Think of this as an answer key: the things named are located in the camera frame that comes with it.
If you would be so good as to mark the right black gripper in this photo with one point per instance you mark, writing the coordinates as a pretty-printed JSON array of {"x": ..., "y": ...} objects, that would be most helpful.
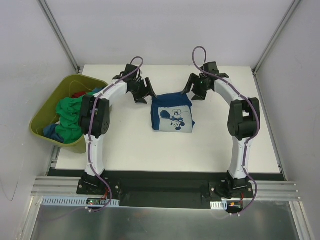
[{"x": 196, "y": 87}]

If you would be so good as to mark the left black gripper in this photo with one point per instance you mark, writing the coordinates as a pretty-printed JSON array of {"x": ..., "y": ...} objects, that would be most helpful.
[{"x": 143, "y": 89}]

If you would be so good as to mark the blue printed t shirt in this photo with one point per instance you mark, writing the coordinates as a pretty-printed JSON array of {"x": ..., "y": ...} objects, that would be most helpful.
[{"x": 172, "y": 113}]

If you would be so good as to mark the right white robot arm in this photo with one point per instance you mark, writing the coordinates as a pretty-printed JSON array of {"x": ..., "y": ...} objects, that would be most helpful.
[{"x": 243, "y": 123}]

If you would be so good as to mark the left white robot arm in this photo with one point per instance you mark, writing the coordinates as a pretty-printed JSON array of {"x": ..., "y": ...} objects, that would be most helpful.
[{"x": 94, "y": 121}]

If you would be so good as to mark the red t shirt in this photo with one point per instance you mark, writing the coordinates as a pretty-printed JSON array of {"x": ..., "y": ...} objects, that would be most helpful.
[{"x": 78, "y": 94}]

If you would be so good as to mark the green t shirt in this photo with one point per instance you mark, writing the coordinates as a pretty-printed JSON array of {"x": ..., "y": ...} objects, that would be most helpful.
[{"x": 68, "y": 110}]

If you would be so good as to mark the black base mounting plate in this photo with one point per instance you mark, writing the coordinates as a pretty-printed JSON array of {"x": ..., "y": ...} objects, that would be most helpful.
[{"x": 151, "y": 189}]

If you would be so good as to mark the teal blue t shirt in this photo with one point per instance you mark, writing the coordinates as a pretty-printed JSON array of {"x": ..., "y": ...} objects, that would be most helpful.
[{"x": 50, "y": 130}]

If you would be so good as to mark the olive green plastic bin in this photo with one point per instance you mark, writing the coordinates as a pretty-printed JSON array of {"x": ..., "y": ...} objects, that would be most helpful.
[{"x": 47, "y": 114}]

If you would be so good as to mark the left aluminium corner post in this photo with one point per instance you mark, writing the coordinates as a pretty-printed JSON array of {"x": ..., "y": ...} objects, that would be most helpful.
[{"x": 59, "y": 34}]

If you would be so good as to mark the aluminium corner post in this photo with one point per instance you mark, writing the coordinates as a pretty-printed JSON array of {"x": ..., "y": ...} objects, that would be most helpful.
[
  {"x": 277, "y": 33},
  {"x": 59, "y": 34}
]

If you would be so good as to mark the right white cable duct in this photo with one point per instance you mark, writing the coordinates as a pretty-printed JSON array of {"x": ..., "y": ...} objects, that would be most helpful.
[{"x": 219, "y": 205}]

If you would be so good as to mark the white cable duct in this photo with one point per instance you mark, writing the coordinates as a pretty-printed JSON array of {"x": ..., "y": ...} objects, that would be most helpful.
[
  {"x": 65, "y": 201},
  {"x": 219, "y": 205}
]

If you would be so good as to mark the aluminium frame rail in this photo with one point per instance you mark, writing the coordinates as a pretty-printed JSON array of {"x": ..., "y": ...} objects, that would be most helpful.
[{"x": 67, "y": 186}]

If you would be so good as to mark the right aluminium corner post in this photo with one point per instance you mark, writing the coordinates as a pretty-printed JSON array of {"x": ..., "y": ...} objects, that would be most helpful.
[{"x": 277, "y": 33}]

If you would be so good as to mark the left white cable duct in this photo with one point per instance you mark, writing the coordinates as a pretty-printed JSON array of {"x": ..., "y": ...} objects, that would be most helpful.
[{"x": 65, "y": 201}]

